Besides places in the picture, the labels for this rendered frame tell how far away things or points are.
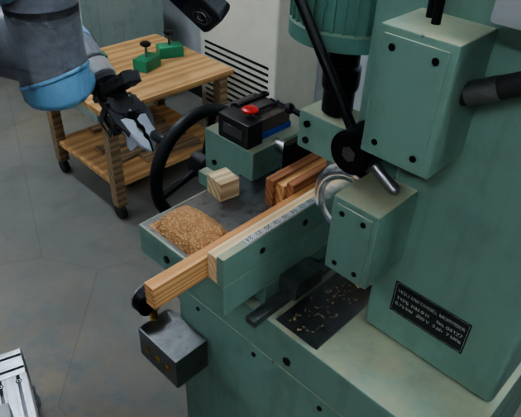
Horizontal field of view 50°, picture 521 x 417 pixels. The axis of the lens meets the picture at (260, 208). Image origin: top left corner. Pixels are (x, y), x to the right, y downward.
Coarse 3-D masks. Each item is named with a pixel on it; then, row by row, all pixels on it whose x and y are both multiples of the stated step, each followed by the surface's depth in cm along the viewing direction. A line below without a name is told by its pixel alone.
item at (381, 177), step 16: (304, 0) 68; (304, 16) 68; (320, 48) 69; (320, 64) 70; (336, 80) 69; (336, 96) 70; (352, 128) 69; (336, 144) 71; (352, 144) 69; (336, 160) 72; (352, 160) 70; (368, 160) 68; (384, 176) 70
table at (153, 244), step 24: (240, 192) 101; (264, 192) 101; (216, 216) 95; (240, 216) 95; (144, 240) 93; (312, 240) 94; (168, 264) 90; (264, 264) 86; (288, 264) 92; (192, 288) 88; (216, 288) 82; (240, 288) 84
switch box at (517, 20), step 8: (496, 0) 49; (504, 0) 49; (512, 0) 48; (520, 0) 48; (496, 8) 50; (504, 8) 49; (512, 8) 48; (520, 8) 48; (496, 16) 50; (504, 16) 49; (512, 16) 49; (520, 16) 48; (504, 24) 50; (512, 24) 49; (520, 24) 48
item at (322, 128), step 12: (312, 108) 91; (300, 120) 92; (312, 120) 90; (324, 120) 88; (336, 120) 88; (300, 132) 93; (312, 132) 91; (324, 132) 89; (336, 132) 87; (300, 144) 94; (312, 144) 92; (324, 144) 90; (324, 156) 91
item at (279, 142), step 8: (280, 144) 103; (288, 144) 96; (296, 144) 97; (280, 152) 103; (288, 152) 97; (296, 152) 99; (304, 152) 101; (312, 152) 102; (288, 160) 98; (296, 160) 100
